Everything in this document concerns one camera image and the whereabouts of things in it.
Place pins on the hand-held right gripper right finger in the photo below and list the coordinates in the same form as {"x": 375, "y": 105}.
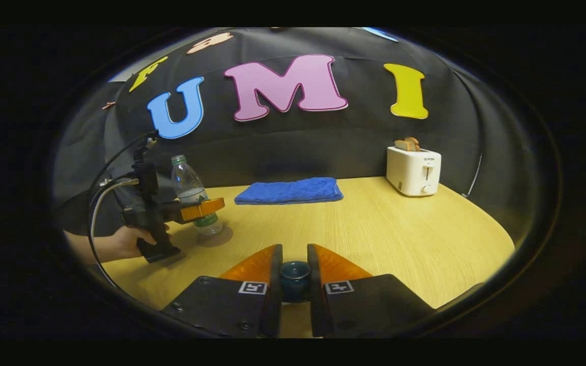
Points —
{"x": 316, "y": 284}

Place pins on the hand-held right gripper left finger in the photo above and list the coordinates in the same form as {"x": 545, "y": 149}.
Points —
{"x": 272, "y": 284}

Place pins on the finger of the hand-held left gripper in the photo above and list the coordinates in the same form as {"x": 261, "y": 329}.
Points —
{"x": 204, "y": 208}

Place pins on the clear plastic water bottle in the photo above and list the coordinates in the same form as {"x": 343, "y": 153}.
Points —
{"x": 187, "y": 180}

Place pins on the round brown coaster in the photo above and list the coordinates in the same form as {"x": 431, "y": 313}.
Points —
{"x": 222, "y": 239}

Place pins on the blue folded towel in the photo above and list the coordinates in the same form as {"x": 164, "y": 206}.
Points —
{"x": 290, "y": 191}

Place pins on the black backdrop cloth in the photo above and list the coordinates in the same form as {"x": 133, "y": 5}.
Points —
{"x": 283, "y": 147}

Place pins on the white toaster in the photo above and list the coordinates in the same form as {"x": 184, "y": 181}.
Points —
{"x": 412, "y": 173}

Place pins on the toasted bread slice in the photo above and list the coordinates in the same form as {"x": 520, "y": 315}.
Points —
{"x": 402, "y": 145}
{"x": 413, "y": 143}

